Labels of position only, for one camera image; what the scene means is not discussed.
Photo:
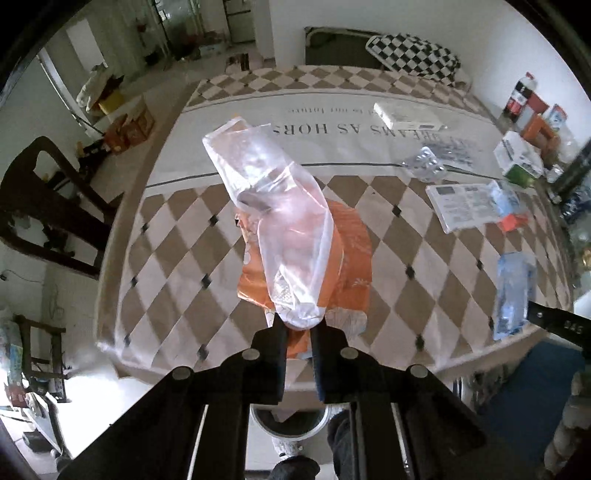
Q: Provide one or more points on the white and green box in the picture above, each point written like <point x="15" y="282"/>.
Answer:
<point x="517" y="154"/>

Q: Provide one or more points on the clear plastic bag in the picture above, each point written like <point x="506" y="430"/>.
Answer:
<point x="277" y="194"/>

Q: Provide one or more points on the cola bottle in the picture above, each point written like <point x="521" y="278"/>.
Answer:
<point x="519" y="94"/>

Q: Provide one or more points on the grey fuzzy slipper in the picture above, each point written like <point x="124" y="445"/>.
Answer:
<point x="287" y="446"/>

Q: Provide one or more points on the blue and white bottle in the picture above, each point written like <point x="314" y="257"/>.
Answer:
<point x="577" y="205"/>

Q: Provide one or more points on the silver blister pack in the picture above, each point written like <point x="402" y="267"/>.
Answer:
<point x="424" y="164"/>

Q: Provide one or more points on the printed paper leaflet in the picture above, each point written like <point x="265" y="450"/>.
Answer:
<point x="461" y="205"/>

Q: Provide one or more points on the red box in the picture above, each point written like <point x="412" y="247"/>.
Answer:
<point x="535" y="110"/>

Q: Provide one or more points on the white trash bin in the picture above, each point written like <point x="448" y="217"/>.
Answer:
<point x="295" y="427"/>

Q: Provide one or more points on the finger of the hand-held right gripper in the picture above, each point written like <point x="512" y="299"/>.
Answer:
<point x="554" y="321"/>

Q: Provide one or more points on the dark folding bed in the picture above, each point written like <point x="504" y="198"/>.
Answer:
<point x="337" y="46"/>

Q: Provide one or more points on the blue plastic packet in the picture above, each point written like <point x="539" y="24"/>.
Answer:
<point x="512" y="286"/>

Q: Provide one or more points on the white and blue carton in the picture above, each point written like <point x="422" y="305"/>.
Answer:
<point x="557" y="120"/>

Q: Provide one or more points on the dark wooden chair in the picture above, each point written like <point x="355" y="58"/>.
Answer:
<point x="32" y="184"/>

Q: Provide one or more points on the small orange wrapper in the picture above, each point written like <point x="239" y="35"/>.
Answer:
<point x="512" y="223"/>

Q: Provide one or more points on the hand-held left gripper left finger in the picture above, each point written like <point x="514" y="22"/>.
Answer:
<point x="278" y="364"/>

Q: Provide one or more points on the yellow cardboard box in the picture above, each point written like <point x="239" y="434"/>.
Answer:
<point x="111" y="102"/>

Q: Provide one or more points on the black white checkered cushion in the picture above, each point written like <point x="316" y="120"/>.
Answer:
<point x="411" y="55"/>

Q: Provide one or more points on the blue board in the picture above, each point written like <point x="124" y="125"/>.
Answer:
<point x="521" y="392"/>

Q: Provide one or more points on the brown checkered tablecloth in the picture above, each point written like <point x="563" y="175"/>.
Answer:
<point x="184" y="240"/>

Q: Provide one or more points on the orange cardboard box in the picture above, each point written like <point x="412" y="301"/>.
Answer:
<point x="141" y="121"/>
<point x="119" y="138"/>

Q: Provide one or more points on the tall dark bottle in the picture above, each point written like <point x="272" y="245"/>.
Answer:
<point x="575" y="170"/>

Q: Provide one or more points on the light blue packet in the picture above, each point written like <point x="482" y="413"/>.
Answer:
<point x="506" y="198"/>

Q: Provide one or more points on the dark wooden rack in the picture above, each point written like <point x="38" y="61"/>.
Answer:
<point x="37" y="355"/>

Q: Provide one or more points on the person in dark clothes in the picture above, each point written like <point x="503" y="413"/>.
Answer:
<point x="341" y="443"/>

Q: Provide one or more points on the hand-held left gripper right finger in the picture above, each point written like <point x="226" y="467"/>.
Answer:
<point x="319" y="364"/>

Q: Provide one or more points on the orange snack bag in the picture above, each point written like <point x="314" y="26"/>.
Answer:
<point x="355" y="258"/>

